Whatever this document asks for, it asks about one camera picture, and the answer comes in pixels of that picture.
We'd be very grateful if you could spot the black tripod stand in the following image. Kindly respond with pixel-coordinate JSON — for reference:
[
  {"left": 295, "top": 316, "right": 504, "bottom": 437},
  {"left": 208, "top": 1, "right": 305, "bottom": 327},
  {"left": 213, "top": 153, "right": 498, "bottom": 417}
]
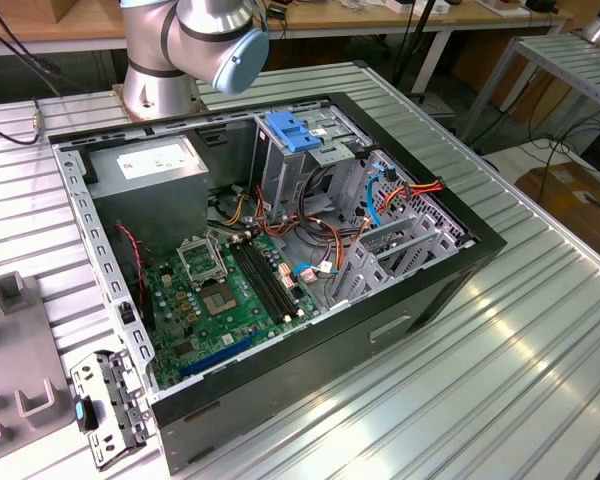
[{"left": 392, "top": 0, "right": 444, "bottom": 99}]

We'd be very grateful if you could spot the blue expansion slot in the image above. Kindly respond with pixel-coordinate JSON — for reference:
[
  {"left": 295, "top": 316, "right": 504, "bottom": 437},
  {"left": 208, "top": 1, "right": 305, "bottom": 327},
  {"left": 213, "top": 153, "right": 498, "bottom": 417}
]
[{"left": 179, "top": 332, "right": 261, "bottom": 379}]

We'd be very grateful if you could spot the black case fan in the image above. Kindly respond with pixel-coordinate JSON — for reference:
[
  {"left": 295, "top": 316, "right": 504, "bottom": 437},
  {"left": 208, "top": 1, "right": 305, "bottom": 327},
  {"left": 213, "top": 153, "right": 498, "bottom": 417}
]
[{"left": 113, "top": 222, "right": 157, "bottom": 332}]

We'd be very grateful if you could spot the red yellow power wire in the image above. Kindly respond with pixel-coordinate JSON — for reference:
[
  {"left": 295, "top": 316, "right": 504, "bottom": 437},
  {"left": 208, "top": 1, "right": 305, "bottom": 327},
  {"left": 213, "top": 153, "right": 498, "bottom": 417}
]
[{"left": 379, "top": 177, "right": 446, "bottom": 210}]

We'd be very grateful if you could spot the grey power supply unit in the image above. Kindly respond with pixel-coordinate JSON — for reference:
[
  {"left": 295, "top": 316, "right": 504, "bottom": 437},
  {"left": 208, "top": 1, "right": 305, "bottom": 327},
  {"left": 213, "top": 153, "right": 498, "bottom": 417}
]
[{"left": 85, "top": 134, "right": 211, "bottom": 256}]

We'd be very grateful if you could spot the blue plastic cage latch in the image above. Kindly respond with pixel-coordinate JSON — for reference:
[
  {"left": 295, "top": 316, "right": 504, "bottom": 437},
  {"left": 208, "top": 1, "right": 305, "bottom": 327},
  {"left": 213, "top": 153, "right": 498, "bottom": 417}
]
[{"left": 266, "top": 110, "right": 324, "bottom": 154}]

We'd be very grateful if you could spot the cardboard box with label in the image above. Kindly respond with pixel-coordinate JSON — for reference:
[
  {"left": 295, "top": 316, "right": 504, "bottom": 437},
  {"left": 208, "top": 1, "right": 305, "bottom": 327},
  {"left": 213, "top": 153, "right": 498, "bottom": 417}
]
[{"left": 514, "top": 162, "right": 600, "bottom": 261}]

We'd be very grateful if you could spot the wooden desk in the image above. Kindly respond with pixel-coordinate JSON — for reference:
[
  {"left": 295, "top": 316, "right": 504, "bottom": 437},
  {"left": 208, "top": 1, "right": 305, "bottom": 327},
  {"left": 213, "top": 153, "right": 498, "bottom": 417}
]
[{"left": 0, "top": 0, "right": 576, "bottom": 96}]

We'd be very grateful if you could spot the yellow wire bundle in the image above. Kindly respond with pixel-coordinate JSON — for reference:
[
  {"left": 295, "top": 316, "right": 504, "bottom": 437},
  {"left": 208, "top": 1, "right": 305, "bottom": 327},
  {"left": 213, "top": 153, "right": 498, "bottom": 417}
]
[{"left": 224, "top": 192, "right": 249, "bottom": 226}]

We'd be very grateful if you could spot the grey metal drive cage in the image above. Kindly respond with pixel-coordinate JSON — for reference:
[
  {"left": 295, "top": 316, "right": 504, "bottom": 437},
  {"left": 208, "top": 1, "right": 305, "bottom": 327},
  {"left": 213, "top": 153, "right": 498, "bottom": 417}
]
[{"left": 252, "top": 104, "right": 374, "bottom": 221}]

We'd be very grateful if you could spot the blue data wire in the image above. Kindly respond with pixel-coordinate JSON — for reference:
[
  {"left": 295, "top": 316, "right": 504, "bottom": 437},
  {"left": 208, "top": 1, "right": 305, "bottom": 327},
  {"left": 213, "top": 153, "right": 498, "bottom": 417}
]
[{"left": 290, "top": 160, "right": 397, "bottom": 279}]

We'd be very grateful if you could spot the metal socket cover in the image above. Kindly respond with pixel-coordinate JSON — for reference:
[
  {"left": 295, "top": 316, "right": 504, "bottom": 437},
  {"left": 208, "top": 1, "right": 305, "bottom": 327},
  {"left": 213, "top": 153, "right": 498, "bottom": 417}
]
[{"left": 176, "top": 235, "right": 230, "bottom": 291}]

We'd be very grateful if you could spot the grey metal disk bay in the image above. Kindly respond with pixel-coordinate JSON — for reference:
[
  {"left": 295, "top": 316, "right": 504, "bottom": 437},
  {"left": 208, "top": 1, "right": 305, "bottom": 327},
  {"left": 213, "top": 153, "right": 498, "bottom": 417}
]
[{"left": 324, "top": 199, "right": 476, "bottom": 311}]

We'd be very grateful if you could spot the CPU socket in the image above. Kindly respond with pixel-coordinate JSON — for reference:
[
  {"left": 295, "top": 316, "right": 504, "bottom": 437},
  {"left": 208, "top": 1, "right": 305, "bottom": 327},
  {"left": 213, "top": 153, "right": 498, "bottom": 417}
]
[{"left": 199, "top": 282, "right": 241, "bottom": 319}]

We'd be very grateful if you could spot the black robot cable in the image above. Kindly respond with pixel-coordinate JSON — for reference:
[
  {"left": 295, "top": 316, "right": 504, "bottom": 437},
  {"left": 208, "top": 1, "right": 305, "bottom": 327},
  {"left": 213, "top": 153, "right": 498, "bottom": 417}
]
[{"left": 0, "top": 0, "right": 64, "bottom": 146}]

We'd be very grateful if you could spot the black latch with teal tab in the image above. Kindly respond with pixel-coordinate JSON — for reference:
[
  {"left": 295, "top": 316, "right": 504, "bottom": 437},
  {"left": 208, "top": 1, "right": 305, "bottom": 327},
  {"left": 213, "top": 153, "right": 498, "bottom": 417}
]
[{"left": 72, "top": 394, "right": 100, "bottom": 432}]

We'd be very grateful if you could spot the grey parts rack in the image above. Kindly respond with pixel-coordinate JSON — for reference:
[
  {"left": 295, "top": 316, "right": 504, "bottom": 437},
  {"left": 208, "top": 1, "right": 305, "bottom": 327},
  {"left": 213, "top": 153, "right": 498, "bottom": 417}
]
[{"left": 0, "top": 269, "right": 76, "bottom": 480}]

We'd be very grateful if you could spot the metal slat side table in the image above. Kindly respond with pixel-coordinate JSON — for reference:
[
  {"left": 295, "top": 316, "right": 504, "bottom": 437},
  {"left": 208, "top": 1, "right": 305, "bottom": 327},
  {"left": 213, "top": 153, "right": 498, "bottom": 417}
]
[{"left": 462, "top": 32, "right": 600, "bottom": 146}]

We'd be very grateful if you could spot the metal slot bracket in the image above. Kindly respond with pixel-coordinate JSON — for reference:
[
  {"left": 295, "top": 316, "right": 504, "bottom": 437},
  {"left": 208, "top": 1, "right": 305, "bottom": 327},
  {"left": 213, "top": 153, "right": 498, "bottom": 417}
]
[{"left": 69, "top": 349, "right": 151, "bottom": 471}]

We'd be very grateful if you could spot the orange wire bundle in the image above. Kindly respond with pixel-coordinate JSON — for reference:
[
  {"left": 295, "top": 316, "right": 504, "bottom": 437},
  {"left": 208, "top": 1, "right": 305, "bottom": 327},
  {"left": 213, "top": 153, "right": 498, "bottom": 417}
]
[{"left": 254, "top": 184, "right": 371, "bottom": 271}]

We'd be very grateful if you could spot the green motherboard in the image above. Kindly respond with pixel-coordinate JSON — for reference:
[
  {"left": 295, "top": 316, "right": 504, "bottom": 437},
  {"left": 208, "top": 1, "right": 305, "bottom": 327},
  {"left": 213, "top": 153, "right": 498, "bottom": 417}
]
[{"left": 142, "top": 229, "right": 321, "bottom": 391}]

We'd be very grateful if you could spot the black RAM slot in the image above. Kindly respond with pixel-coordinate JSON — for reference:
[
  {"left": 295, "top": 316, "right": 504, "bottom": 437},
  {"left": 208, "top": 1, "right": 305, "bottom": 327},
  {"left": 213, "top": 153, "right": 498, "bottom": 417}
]
[
  {"left": 231, "top": 238, "right": 289, "bottom": 324},
  {"left": 242, "top": 233, "right": 305, "bottom": 317}
]

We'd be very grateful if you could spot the black PC case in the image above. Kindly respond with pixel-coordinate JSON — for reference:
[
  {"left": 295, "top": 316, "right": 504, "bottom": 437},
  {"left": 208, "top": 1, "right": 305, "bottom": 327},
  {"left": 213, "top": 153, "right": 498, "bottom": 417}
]
[{"left": 47, "top": 91, "right": 509, "bottom": 476}]

